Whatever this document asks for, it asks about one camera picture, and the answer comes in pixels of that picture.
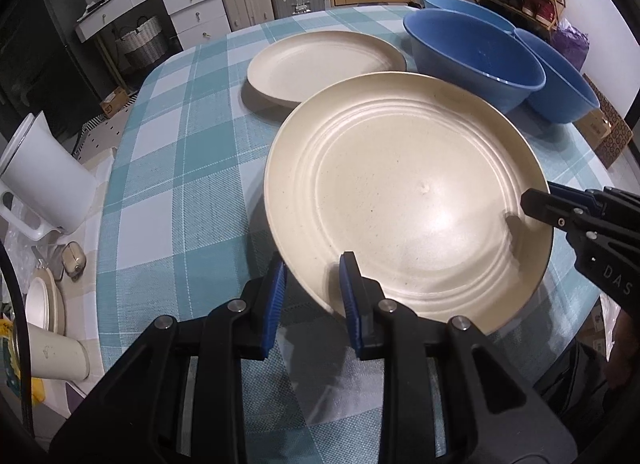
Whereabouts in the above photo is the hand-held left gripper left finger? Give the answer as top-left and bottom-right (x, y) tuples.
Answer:
(50, 259), (288, 464)

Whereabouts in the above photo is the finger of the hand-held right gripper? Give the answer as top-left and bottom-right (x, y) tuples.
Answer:
(520, 188), (582, 233)
(549, 182), (603, 211)

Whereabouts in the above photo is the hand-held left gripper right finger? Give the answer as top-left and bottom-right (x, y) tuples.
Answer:
(339, 251), (576, 464)

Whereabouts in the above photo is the small blue bowl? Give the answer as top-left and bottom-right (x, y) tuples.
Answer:
(514, 27), (601, 124)

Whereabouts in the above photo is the large cream ridged plate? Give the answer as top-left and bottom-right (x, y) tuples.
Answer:
(263, 71), (553, 336)

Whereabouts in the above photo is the large blue bowl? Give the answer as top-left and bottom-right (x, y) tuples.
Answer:
(403, 9), (547, 115)

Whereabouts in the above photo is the brown patterned box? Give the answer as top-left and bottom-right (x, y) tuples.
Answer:
(581, 73), (634, 170)

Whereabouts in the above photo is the purple bag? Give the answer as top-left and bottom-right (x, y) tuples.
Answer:
(554, 19), (592, 73)

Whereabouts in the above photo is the teal checked tablecloth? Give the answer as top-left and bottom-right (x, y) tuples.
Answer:
(95, 4), (618, 464)

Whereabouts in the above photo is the small beige container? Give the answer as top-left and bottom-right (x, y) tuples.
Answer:
(59, 241), (87, 279)

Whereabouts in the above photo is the cream cup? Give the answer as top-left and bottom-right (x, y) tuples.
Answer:
(17, 320), (92, 381)

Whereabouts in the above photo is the stack of cream dishes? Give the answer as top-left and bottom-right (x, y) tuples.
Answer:
(24, 268), (67, 336)

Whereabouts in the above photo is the small cream plate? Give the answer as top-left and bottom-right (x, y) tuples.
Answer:
(246, 30), (407, 108)

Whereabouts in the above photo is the small cardboard box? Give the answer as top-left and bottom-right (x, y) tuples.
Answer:
(99, 88), (132, 118)

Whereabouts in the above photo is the white electric kettle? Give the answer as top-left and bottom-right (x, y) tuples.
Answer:
(0, 111), (97, 243)

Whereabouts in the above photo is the yellow packet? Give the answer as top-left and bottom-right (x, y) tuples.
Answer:
(0, 318), (43, 406)

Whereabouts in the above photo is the woven laundry basket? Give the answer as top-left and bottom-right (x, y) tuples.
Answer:
(114, 15), (172, 71)

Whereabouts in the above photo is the black cabinet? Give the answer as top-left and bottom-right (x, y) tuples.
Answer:
(0, 0), (103, 137)

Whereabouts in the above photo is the black cable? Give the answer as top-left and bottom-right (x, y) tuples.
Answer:
(0, 243), (37, 447)

